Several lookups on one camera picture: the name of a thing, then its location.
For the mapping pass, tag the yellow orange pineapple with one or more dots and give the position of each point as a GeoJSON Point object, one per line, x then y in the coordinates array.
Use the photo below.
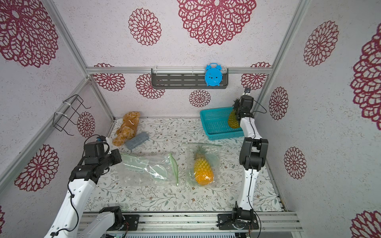
{"type": "Point", "coordinates": [203, 172]}

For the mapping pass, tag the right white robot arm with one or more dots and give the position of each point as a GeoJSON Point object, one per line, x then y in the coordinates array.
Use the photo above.
{"type": "Point", "coordinates": [253, 158]}

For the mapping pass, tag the clear zip-top bag green seal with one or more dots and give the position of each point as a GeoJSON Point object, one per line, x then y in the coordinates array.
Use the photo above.
{"type": "Point", "coordinates": [160, 170]}

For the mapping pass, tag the grey wall shelf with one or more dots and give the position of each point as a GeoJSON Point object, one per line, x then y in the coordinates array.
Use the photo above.
{"type": "Point", "coordinates": [185, 80]}

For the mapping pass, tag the blue alarm clock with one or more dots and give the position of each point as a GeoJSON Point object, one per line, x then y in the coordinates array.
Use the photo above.
{"type": "Point", "coordinates": [213, 74]}

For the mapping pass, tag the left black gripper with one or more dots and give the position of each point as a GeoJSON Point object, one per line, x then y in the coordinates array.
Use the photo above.
{"type": "Point", "coordinates": [117, 159]}

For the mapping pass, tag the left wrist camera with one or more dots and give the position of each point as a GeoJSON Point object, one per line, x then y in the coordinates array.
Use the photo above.
{"type": "Point", "coordinates": [101, 140]}

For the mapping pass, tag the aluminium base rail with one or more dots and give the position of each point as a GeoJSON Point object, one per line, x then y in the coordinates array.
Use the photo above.
{"type": "Point", "coordinates": [209, 222]}

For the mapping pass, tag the black wire wall rack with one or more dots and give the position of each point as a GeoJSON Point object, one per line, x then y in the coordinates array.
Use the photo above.
{"type": "Point", "coordinates": [62, 119]}

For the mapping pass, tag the green pineapple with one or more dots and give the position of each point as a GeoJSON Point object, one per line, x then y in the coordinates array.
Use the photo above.
{"type": "Point", "coordinates": [232, 120]}

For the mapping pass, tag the teal plastic basket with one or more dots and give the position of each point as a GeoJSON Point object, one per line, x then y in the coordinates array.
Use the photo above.
{"type": "Point", "coordinates": [215, 124]}

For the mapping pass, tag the grey glasses case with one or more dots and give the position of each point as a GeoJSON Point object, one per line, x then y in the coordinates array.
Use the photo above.
{"type": "Point", "coordinates": [136, 141]}

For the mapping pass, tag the tan teddy bear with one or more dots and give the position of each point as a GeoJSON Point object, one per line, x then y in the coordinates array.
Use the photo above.
{"type": "Point", "coordinates": [128, 129]}

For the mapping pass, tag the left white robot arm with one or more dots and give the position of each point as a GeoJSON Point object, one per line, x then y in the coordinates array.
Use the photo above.
{"type": "Point", "coordinates": [96, 161]}

